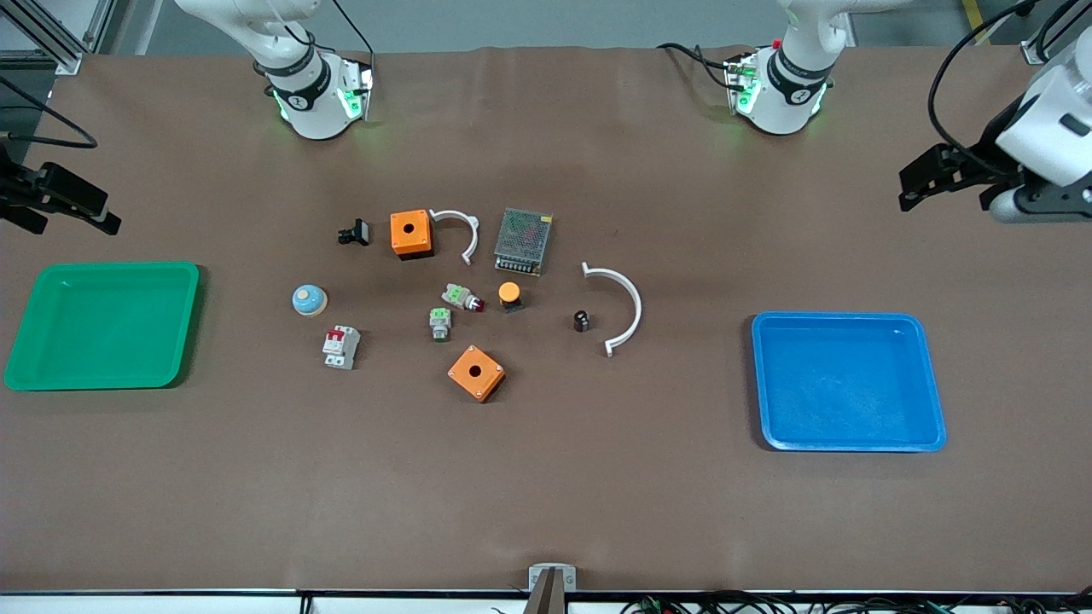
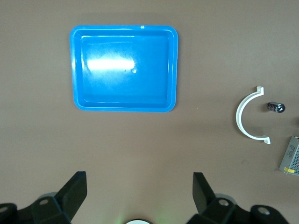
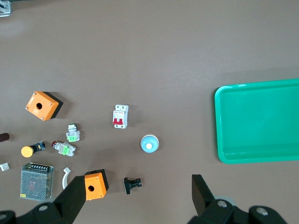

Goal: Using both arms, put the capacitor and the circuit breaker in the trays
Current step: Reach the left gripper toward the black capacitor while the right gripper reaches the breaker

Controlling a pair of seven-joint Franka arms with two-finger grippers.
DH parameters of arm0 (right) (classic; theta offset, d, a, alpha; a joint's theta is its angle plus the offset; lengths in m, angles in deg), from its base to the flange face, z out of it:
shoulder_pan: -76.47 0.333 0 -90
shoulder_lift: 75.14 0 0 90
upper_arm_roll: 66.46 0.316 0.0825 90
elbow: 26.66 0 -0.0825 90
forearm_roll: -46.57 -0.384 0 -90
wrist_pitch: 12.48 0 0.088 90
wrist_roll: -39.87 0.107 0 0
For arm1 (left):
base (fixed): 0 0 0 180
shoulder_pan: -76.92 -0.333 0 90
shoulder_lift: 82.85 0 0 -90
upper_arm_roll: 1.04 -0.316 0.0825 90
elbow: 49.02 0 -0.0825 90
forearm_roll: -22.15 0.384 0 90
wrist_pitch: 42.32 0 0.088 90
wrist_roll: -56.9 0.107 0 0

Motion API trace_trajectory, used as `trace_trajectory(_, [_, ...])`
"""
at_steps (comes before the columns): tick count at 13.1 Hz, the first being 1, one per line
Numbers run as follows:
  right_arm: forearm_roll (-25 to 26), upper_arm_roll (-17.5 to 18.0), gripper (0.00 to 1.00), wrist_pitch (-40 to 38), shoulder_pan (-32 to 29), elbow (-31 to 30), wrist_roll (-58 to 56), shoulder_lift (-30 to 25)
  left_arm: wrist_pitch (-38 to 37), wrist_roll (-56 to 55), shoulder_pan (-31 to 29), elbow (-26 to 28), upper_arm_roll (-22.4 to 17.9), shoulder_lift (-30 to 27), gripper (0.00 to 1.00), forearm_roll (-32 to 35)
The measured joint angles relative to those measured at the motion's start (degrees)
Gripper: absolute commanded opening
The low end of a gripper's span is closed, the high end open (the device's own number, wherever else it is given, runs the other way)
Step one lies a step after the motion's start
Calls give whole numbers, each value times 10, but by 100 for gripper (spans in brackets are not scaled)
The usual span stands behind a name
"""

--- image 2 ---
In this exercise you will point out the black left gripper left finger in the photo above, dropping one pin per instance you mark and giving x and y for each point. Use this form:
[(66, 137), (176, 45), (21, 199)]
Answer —
[(67, 196)]

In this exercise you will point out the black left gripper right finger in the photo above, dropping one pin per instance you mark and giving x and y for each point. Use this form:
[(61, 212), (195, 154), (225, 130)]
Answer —
[(205, 198)]

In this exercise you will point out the dark cylindrical capacitor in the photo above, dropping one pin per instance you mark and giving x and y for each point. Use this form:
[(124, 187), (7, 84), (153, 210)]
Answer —
[(276, 107)]

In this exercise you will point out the metal mesh power supply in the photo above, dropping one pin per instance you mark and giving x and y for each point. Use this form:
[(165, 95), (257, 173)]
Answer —
[(292, 156)]

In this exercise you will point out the blue plastic tray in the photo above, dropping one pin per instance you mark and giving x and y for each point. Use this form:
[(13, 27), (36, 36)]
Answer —
[(126, 93)]

